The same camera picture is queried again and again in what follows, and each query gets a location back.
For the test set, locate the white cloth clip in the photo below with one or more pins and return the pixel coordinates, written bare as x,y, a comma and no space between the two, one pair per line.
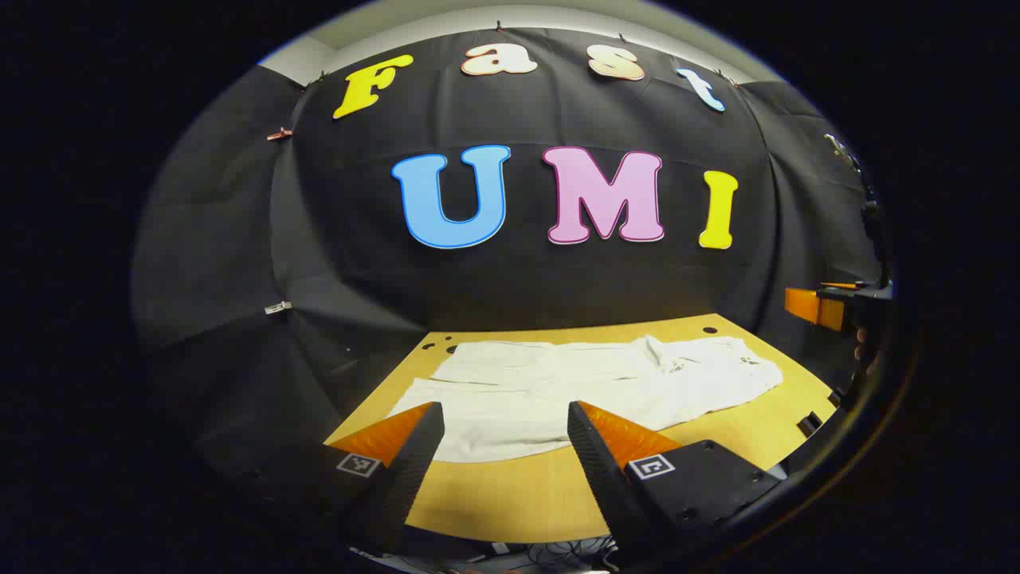
277,307

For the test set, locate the white jeans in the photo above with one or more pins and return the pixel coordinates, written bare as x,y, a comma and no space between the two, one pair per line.
518,383

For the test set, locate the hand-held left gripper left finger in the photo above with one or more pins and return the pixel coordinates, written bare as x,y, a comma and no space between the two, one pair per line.
414,470

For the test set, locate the black backdrop cloth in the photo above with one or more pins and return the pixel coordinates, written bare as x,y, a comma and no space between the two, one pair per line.
358,263

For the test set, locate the red cloth clip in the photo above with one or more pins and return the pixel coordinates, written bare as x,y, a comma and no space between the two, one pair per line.
279,134

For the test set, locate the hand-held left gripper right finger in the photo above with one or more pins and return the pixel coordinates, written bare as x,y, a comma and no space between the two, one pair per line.
602,470

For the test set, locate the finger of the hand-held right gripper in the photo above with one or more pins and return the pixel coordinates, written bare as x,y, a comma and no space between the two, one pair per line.
813,307

